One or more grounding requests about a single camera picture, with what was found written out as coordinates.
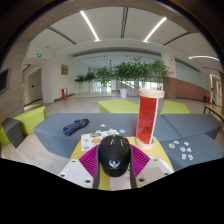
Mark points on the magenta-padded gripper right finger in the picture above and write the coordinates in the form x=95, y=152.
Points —
x=141, y=163

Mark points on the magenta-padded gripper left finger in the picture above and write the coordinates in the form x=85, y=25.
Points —
x=88, y=163

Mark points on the black computer mouse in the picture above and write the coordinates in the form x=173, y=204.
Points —
x=114, y=155

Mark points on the printed sticker sheet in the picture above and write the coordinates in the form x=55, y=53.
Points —
x=88, y=140

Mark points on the folded dark blue umbrella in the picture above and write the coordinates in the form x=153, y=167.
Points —
x=75, y=127

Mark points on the group of small loose stickers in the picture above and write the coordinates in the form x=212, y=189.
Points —
x=182, y=149

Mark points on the long grey upholstered bench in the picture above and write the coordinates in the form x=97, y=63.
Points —
x=53, y=133

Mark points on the lime green upholstered bench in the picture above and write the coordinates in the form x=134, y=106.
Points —
x=175, y=107
x=118, y=106
x=31, y=118

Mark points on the red fire cabinet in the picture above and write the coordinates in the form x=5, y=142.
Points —
x=64, y=93

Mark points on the dark grey cube stool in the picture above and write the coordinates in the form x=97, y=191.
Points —
x=12, y=133

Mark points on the wooden bench with black legs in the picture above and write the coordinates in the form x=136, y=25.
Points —
x=213, y=111

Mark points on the group of potted green plants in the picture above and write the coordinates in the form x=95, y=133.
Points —
x=126, y=71

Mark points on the white door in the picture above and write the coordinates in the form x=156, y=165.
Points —
x=35, y=86

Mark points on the green exit sign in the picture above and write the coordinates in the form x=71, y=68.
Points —
x=39, y=55

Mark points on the group of ceiling light strips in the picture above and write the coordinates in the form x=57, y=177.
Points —
x=89, y=25

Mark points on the gold wall plaque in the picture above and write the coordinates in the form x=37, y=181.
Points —
x=64, y=69

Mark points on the black wall screen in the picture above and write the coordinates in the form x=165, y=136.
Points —
x=3, y=81

